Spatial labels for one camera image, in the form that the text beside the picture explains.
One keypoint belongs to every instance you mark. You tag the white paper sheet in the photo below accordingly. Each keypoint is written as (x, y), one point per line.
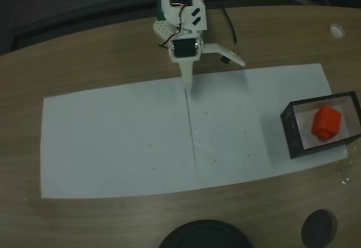
(98, 146)
(239, 124)

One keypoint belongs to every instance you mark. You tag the black round stand base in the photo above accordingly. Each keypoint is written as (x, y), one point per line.
(206, 235)

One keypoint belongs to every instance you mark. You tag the white round cap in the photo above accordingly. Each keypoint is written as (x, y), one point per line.
(337, 31)

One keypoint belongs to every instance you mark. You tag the black box white inside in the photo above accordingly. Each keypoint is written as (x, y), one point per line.
(293, 129)

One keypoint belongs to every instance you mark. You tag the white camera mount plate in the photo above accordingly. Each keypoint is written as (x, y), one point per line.
(225, 53)

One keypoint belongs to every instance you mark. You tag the orange cube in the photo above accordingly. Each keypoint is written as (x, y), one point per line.
(327, 121)

